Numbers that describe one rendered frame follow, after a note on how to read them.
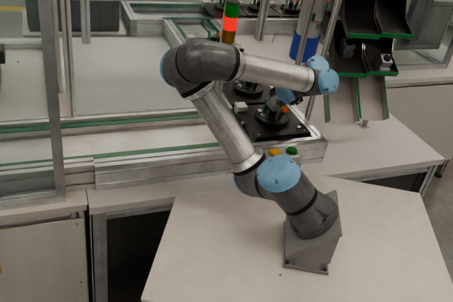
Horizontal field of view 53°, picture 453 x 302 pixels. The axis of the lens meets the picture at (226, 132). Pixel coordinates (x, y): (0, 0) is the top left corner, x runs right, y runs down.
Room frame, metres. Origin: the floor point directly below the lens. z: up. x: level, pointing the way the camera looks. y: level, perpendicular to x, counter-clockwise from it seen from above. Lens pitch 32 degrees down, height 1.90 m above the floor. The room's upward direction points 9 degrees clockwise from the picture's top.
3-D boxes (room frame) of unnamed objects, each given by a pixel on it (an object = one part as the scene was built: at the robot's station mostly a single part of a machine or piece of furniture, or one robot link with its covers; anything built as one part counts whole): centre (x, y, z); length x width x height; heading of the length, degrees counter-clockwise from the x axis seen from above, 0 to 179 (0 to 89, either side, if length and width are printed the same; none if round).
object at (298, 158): (1.38, -0.19, 0.93); 0.21 x 0.07 x 0.06; 115
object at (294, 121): (1.62, -0.17, 0.96); 0.24 x 0.24 x 0.02; 25
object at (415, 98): (2.90, -1.01, 0.43); 1.11 x 0.68 x 0.86; 115
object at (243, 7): (3.05, -0.08, 1.01); 0.24 x 0.24 x 0.13; 25
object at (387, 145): (2.02, 0.01, 0.84); 1.50 x 1.41 x 0.03; 115
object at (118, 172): (1.36, 0.01, 0.91); 0.89 x 0.06 x 0.11; 115
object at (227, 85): (1.85, -0.07, 1.01); 0.24 x 0.24 x 0.13; 25
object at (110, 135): (1.51, 0.11, 0.91); 0.84 x 0.28 x 0.10; 115
